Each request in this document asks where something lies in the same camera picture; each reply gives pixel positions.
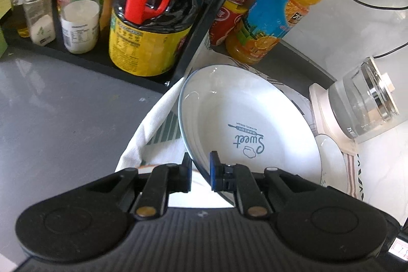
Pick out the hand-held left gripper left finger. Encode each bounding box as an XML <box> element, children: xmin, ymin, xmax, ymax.
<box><xmin>84</xmin><ymin>152</ymin><xmax>193</xmax><ymax>219</ymax></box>

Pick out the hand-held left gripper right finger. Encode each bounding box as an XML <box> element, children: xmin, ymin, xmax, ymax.
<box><xmin>209</xmin><ymin>151</ymin><xmax>322</xmax><ymax>218</ymax></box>

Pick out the white plate with blue print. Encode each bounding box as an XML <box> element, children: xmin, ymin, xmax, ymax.
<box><xmin>178</xmin><ymin>64</ymin><xmax>322</xmax><ymax>188</ymax></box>

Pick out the white striped dish towel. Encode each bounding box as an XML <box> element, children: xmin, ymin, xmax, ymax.
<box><xmin>115</xmin><ymin>77</ymin><xmax>192</xmax><ymax>174</ymax></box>

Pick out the plain white plate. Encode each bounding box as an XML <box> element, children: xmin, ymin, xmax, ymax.
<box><xmin>314</xmin><ymin>133</ymin><xmax>349</xmax><ymax>191</ymax></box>

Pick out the cream kettle base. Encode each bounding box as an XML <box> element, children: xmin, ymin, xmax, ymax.
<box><xmin>309</xmin><ymin>82</ymin><xmax>361</xmax><ymax>154</ymax></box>

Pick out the patterned fringed table mat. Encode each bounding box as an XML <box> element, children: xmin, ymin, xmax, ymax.
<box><xmin>341</xmin><ymin>148</ymin><xmax>367</xmax><ymax>201</ymax></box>

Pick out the black metal kitchen rack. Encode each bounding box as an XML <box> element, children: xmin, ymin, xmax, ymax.
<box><xmin>0</xmin><ymin>0</ymin><xmax>256</xmax><ymax>88</ymax></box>

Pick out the orange juice bottle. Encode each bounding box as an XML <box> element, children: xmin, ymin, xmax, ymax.
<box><xmin>226</xmin><ymin>0</ymin><xmax>341</xmax><ymax>65</ymax></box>

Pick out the white cap seasoning bottle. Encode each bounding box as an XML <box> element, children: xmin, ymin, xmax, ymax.
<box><xmin>60</xmin><ymin>0</ymin><xmax>101</xmax><ymax>54</ymax></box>

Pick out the small glass spice jar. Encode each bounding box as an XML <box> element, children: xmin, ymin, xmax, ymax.
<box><xmin>22</xmin><ymin>0</ymin><xmax>56</xmax><ymax>47</ymax></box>

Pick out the soy sauce bottle red handle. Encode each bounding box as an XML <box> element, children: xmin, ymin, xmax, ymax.
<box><xmin>108</xmin><ymin>0</ymin><xmax>205</xmax><ymax>78</ymax></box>

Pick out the glass kettle with cream handle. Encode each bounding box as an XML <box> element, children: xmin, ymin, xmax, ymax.
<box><xmin>328</xmin><ymin>56</ymin><xmax>400</xmax><ymax>140</ymax></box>

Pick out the black kettle power cable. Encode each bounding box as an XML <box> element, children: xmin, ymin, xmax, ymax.
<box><xmin>372</xmin><ymin>42</ymin><xmax>408</xmax><ymax>60</ymax></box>

